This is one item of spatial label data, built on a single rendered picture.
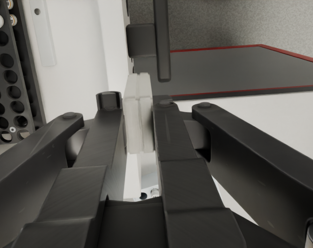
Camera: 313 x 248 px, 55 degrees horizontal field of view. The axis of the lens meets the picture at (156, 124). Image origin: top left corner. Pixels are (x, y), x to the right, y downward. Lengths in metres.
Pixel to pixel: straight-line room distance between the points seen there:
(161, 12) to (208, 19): 0.94
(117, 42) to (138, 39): 0.02
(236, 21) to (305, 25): 0.27
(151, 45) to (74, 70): 0.12
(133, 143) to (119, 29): 0.11
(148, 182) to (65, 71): 0.20
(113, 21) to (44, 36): 0.11
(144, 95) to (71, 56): 0.20
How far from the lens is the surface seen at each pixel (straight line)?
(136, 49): 0.26
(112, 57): 0.24
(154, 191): 0.44
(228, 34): 1.22
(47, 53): 0.34
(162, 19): 0.26
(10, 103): 0.31
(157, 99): 0.17
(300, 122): 0.50
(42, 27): 0.34
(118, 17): 0.24
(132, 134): 0.15
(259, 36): 1.25
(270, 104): 0.47
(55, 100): 0.36
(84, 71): 0.34
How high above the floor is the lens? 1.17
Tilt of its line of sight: 69 degrees down
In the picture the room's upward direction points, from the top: 173 degrees clockwise
